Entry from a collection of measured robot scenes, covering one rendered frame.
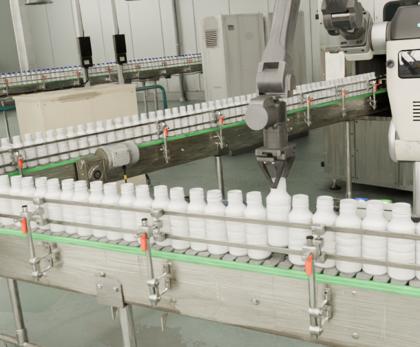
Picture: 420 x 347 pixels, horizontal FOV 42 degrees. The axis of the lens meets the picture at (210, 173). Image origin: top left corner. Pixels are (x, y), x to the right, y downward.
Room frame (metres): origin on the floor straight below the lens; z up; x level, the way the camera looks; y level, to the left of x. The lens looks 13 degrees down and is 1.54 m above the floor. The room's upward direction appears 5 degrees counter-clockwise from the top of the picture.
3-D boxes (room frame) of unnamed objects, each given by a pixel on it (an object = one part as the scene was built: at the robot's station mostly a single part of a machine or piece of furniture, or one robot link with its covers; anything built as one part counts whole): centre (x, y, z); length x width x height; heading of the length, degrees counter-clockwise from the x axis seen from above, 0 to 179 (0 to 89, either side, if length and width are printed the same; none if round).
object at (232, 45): (7.79, -0.47, 0.96); 0.82 x 0.50 x 1.91; 131
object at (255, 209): (1.30, -0.11, 1.09); 0.06 x 0.06 x 0.17
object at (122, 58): (7.87, 1.12, 1.55); 0.17 x 0.15 x 0.42; 131
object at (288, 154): (1.29, -0.16, 1.23); 0.07 x 0.07 x 0.09; 59
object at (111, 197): (1.54, 0.29, 1.08); 0.06 x 0.06 x 0.17
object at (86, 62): (7.52, 1.54, 1.55); 0.17 x 0.15 x 0.42; 131
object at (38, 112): (5.73, 1.32, 0.59); 1.10 x 0.62 x 1.18; 131
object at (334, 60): (5.17, -1.24, 1.22); 0.23 x 0.04 x 0.32; 41
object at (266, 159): (1.27, -0.16, 1.23); 0.07 x 0.07 x 0.09; 59
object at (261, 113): (1.25, -0.15, 1.40); 0.12 x 0.09 x 0.12; 148
